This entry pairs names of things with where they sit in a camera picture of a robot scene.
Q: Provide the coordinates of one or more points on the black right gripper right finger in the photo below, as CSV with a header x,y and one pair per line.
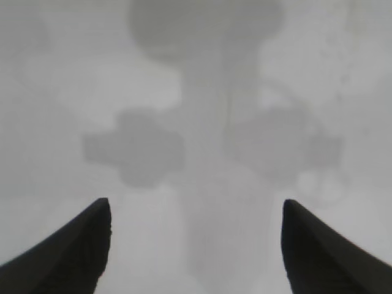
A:
x,y
321,263

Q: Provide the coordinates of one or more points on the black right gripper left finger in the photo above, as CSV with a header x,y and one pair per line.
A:
x,y
67,257

